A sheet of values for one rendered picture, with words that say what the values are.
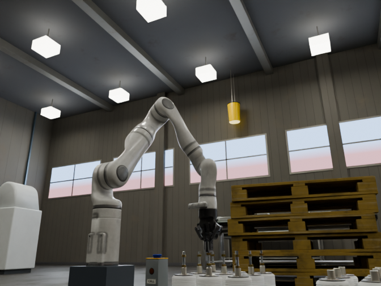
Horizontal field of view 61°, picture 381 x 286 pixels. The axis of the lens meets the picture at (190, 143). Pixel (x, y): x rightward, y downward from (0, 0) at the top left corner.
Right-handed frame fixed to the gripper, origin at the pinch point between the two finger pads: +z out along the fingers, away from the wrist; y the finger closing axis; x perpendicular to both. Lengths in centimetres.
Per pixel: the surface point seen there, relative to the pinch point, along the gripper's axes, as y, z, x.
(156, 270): 26.0, 9.1, 3.5
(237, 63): 358, -504, -571
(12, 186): 595, -122, -118
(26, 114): 1092, -481, -285
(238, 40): 294, -504, -486
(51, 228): 1066, -81, -420
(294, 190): 53, -54, -193
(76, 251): 950, -5, -458
